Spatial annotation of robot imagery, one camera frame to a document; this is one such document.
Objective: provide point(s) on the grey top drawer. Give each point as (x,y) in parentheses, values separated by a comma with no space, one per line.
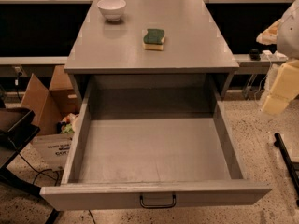
(159,135)

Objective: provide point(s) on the green and yellow sponge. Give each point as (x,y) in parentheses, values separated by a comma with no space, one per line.
(154,39)

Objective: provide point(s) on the white ceramic bowl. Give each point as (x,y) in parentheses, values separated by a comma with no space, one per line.
(111,10)

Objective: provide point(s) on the black stand on left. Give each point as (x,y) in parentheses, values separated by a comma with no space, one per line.
(16,132)

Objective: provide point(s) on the black bar on right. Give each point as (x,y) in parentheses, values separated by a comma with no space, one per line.
(292,166)

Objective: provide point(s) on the black adapter on ledge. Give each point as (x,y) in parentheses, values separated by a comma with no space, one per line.
(254,54)

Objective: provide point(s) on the grey drawer cabinet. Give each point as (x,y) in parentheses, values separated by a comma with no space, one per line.
(193,42)

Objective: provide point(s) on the open cardboard box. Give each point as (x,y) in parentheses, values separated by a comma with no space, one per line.
(53,107)

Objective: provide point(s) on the black top drawer handle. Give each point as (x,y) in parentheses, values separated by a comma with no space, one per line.
(155,201)

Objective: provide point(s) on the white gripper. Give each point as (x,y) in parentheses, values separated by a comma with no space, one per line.
(290,36)

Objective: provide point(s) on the white power strip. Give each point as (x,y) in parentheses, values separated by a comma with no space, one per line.
(276,56)

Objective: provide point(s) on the colourful items in box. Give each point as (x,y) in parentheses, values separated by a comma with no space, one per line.
(67,124)

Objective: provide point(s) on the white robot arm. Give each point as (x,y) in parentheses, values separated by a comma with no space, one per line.
(285,34)

